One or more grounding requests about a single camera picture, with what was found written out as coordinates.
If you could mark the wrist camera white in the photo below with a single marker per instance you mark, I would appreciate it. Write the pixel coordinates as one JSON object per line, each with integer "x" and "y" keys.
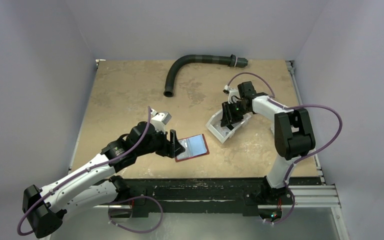
{"x": 159, "y": 120}
{"x": 232, "y": 94}

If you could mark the aluminium frame rail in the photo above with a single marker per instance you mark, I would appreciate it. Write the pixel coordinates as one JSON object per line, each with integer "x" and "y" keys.
{"x": 308, "y": 127}

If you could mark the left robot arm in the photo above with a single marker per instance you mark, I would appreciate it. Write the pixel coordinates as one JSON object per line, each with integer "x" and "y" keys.
{"x": 97, "y": 182}

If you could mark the white plastic card box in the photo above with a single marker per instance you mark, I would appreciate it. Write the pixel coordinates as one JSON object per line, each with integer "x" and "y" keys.
{"x": 223, "y": 133}

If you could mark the black front table rail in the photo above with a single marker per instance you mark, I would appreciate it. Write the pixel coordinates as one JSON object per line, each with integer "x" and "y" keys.
{"x": 249, "y": 196}

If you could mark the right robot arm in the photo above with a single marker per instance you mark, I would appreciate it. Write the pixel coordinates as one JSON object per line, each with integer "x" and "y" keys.
{"x": 293, "y": 132}

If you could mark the red card holder wallet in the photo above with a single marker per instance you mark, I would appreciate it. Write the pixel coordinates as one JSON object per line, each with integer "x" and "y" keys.
{"x": 195, "y": 146}

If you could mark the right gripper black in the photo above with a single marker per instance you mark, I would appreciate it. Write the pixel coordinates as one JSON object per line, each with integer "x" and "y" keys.
{"x": 229, "y": 112}

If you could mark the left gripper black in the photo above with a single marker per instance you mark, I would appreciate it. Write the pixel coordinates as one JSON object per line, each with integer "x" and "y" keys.
{"x": 173, "y": 147}

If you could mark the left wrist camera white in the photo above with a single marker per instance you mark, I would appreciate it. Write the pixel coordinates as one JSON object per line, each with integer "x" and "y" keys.
{"x": 159, "y": 120}

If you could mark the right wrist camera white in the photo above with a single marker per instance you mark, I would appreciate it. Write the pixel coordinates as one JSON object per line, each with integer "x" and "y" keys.
{"x": 232, "y": 94}

